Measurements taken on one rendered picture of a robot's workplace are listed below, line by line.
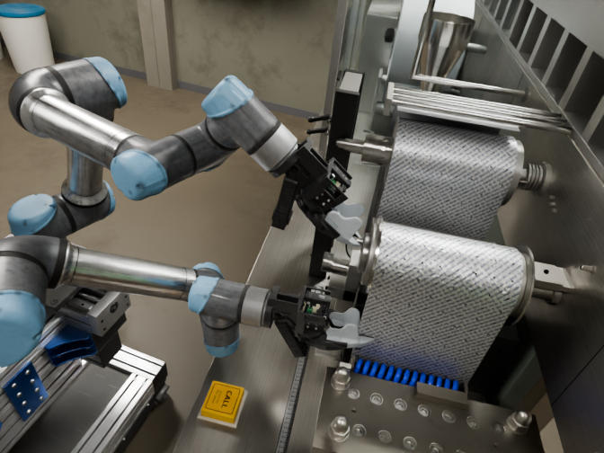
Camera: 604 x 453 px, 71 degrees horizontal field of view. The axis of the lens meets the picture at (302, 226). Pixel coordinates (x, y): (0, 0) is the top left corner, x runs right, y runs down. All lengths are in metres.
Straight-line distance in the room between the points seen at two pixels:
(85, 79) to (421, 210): 0.75
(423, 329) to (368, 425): 0.20
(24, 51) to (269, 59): 2.50
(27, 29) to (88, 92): 4.30
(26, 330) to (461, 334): 0.71
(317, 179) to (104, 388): 1.38
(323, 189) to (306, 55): 3.53
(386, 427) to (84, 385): 1.33
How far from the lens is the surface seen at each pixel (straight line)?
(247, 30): 4.36
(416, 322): 0.82
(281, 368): 1.03
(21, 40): 5.36
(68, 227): 1.33
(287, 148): 0.69
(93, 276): 0.91
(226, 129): 0.69
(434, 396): 0.89
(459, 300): 0.78
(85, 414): 1.85
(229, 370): 1.02
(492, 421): 0.93
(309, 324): 0.82
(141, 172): 0.67
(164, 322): 2.30
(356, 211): 0.78
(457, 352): 0.88
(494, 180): 0.92
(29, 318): 0.77
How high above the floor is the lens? 1.76
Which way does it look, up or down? 38 degrees down
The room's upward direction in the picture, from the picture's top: 7 degrees clockwise
